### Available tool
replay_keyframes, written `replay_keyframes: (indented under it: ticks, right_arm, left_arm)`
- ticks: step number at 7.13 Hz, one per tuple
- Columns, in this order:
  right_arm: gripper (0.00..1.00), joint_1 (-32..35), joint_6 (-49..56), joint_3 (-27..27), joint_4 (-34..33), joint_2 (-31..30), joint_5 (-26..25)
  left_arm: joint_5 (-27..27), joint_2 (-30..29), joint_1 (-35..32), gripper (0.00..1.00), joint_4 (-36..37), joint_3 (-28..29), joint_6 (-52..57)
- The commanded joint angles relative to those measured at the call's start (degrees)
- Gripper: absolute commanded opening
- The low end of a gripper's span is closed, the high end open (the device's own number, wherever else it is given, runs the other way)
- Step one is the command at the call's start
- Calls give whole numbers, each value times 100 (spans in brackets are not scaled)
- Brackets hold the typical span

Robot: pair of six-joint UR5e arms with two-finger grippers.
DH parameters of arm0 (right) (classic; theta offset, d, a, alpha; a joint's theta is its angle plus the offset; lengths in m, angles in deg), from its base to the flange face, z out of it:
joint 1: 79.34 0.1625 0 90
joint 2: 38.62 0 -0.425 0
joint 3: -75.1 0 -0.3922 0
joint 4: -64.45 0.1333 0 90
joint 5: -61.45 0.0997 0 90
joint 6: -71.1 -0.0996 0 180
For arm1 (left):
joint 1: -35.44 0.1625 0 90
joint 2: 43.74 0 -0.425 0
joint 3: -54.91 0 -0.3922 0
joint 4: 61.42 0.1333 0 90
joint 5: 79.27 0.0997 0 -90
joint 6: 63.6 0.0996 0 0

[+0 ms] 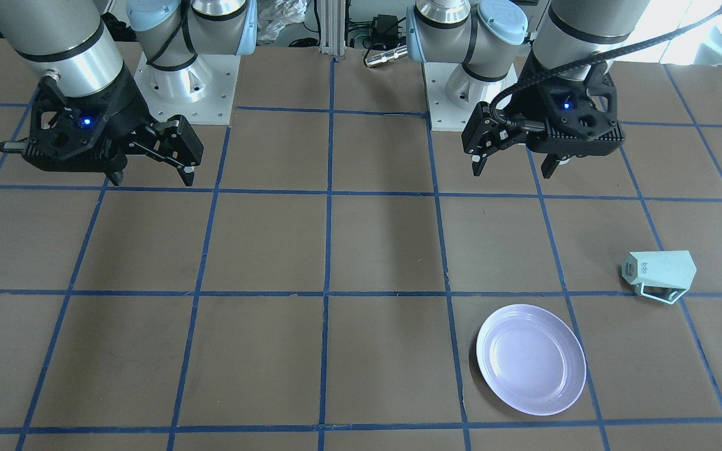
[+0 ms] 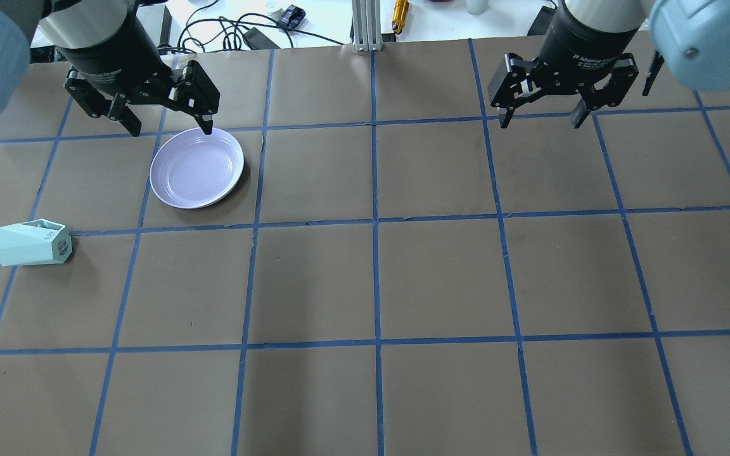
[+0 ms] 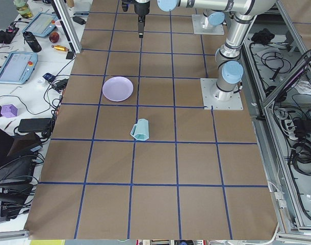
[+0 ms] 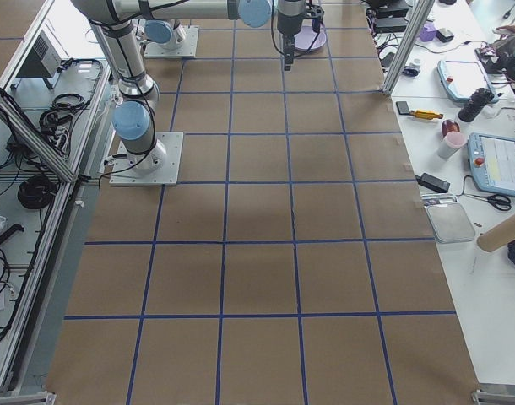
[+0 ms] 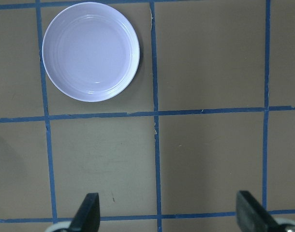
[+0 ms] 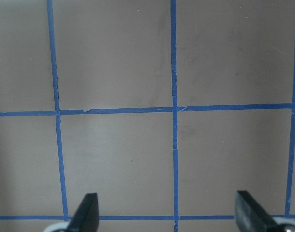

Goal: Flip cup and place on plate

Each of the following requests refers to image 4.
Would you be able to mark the pink plastic cup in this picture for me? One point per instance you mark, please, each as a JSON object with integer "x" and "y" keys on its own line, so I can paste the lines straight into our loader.
{"x": 451, "y": 143}

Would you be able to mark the purple small box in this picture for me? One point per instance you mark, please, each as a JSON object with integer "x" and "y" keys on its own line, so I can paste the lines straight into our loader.
{"x": 428, "y": 32}

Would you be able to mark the teach pendant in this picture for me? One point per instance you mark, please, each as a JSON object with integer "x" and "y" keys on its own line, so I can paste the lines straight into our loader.
{"x": 461, "y": 79}
{"x": 492, "y": 163}

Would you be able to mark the black phone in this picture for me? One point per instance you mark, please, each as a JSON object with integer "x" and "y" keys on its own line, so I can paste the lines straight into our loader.
{"x": 403, "y": 108}

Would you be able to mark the grey electronics box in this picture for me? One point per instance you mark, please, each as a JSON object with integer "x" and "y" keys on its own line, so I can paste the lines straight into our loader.
{"x": 42, "y": 62}

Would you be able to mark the black power adapter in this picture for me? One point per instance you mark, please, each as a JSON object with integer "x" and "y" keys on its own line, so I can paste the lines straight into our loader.
{"x": 433, "y": 183}

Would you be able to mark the far teach pendant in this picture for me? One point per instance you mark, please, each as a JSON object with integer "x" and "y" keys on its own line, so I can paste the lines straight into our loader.
{"x": 461, "y": 79}

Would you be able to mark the lavender plate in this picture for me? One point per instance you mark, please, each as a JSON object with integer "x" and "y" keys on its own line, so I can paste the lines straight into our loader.
{"x": 307, "y": 40}

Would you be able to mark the black scissors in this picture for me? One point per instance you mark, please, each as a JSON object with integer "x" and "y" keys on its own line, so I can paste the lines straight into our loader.
{"x": 499, "y": 202}

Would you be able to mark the silver metal tray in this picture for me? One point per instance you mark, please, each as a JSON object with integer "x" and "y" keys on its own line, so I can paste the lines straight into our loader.
{"x": 448, "y": 218}

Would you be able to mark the dark red cup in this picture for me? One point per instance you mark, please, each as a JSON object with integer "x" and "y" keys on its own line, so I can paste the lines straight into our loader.
{"x": 449, "y": 126}

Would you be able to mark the near teach pendant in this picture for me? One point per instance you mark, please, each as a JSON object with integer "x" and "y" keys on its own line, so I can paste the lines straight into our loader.
{"x": 492, "y": 163}

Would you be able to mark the aluminium frame post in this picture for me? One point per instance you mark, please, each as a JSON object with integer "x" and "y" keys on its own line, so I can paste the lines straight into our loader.
{"x": 418, "y": 18}

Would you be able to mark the cardboard tube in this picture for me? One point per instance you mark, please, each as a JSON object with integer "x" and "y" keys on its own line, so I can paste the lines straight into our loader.
{"x": 499, "y": 236}

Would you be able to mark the yellow handled tool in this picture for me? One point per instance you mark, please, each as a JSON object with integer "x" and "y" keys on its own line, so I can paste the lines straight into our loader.
{"x": 426, "y": 114}

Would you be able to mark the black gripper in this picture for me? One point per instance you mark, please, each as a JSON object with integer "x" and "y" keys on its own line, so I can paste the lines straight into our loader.
{"x": 288, "y": 23}

